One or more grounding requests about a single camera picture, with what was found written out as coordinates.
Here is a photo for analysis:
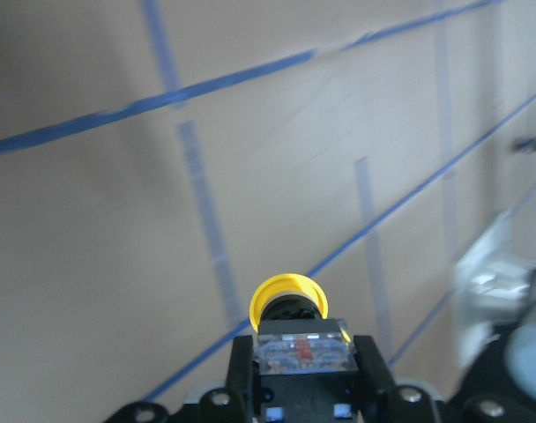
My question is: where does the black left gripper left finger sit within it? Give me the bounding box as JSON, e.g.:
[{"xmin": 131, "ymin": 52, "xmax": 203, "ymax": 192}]
[{"xmin": 106, "ymin": 336, "xmax": 255, "ymax": 422}]

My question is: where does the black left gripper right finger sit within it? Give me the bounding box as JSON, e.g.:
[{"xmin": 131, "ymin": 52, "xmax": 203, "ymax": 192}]
[{"xmin": 353, "ymin": 335, "xmax": 446, "ymax": 422}]

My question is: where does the yellow push button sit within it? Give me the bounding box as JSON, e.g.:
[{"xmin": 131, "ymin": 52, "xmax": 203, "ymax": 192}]
[{"xmin": 249, "ymin": 273, "xmax": 355, "ymax": 375}]

